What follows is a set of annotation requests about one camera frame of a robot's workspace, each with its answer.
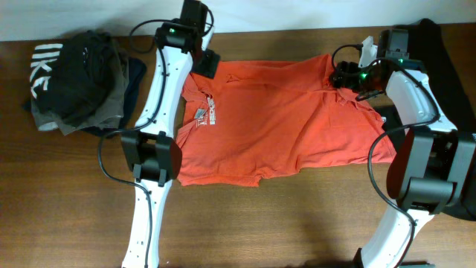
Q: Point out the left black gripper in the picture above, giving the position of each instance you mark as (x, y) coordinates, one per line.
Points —
(208, 62)

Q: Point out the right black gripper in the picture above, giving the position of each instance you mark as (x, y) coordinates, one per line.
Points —
(345, 73)

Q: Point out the red polo shirt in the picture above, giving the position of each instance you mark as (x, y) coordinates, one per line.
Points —
(264, 119)

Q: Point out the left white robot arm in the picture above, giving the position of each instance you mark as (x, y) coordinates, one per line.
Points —
(151, 152)

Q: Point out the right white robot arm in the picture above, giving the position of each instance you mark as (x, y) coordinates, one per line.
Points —
(433, 171)

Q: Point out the navy folded shirt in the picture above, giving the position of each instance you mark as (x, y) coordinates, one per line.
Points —
(116, 110)

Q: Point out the black garment at right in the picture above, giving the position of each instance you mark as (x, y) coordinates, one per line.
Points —
(425, 43)

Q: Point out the grey folded shirt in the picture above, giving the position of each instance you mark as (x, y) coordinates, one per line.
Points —
(108, 108)

